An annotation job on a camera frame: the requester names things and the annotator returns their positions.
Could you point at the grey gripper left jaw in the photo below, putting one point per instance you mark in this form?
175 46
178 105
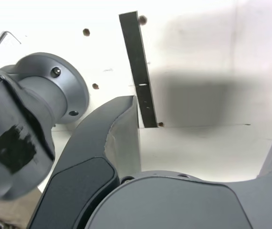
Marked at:
83 167

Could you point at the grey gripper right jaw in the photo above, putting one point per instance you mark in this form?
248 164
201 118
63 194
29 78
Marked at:
174 205

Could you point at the black tape strip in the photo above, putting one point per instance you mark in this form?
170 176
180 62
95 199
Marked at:
138 71

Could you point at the metal hex key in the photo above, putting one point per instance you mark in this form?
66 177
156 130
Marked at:
12 37

